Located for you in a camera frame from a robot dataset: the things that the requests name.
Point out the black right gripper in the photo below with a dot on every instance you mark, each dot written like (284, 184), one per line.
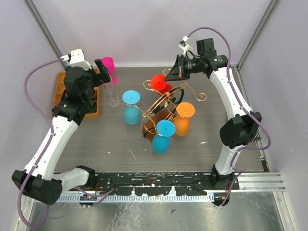
(177, 72)

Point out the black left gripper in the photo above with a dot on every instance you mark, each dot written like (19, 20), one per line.
(104, 70)

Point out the pink plastic wine glass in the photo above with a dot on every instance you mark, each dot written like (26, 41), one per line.
(108, 62)

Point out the red plastic wine glass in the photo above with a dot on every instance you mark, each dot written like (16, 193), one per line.
(159, 84)

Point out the clear champagne glass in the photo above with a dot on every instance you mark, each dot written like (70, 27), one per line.
(113, 100)

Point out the striped black white cloth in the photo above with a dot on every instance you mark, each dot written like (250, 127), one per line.
(257, 137)

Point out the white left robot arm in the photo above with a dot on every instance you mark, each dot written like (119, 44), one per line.
(38, 180)

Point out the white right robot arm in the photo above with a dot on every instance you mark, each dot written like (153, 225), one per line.
(242, 123)

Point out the orange plastic wine glass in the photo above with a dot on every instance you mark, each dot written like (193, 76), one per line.
(182, 123)

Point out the light blue left wine glass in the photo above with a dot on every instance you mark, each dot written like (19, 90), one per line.
(132, 113)

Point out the blue right wine glass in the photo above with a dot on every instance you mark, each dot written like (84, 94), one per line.
(162, 140)

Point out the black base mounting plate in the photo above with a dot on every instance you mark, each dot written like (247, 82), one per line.
(156, 183)

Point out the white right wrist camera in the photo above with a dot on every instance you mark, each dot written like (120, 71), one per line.
(185, 46)

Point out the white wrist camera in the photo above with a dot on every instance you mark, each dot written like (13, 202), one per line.
(76, 59)
(185, 46)

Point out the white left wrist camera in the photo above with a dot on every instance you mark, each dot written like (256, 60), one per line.
(76, 59)

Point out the gold wire wine glass rack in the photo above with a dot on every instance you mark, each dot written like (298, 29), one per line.
(165, 107)

